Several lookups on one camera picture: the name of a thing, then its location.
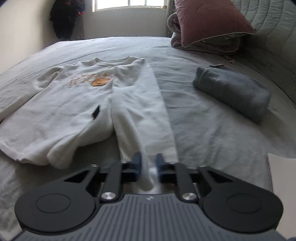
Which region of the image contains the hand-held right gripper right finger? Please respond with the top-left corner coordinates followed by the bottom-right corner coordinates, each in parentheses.
top-left (156, 153), bottom-right (234, 203)

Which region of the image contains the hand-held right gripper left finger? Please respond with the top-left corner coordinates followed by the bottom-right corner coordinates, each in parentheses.
top-left (63, 153), bottom-right (142, 203)

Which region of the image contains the white printed sweatshirt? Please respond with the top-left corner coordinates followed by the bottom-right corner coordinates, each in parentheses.
top-left (0, 56), bottom-right (179, 195)

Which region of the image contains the bed with grey sheet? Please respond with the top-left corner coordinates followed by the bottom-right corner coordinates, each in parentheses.
top-left (0, 36), bottom-right (296, 234)

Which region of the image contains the grey folded sweater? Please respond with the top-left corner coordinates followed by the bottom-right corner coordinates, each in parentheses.
top-left (193, 64), bottom-right (271, 124)

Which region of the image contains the white paper sheet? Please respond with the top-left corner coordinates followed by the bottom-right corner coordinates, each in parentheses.
top-left (267, 152), bottom-right (296, 232)

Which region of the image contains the folded grey duvet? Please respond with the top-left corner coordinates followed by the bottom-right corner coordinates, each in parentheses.
top-left (166, 13), bottom-right (243, 56)

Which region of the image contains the pink pillow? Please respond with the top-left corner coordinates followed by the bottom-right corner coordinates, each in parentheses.
top-left (174, 0), bottom-right (255, 47)

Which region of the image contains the grey curtain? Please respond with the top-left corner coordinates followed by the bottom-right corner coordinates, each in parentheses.
top-left (165, 0), bottom-right (176, 36)

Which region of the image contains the dark hanging jacket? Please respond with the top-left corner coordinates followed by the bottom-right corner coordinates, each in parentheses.
top-left (49, 0), bottom-right (86, 40)

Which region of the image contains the window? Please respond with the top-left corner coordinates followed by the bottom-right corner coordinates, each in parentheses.
top-left (92, 0), bottom-right (169, 12)

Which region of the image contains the grey quilted bedspread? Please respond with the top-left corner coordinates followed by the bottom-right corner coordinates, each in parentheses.
top-left (231, 0), bottom-right (296, 105)

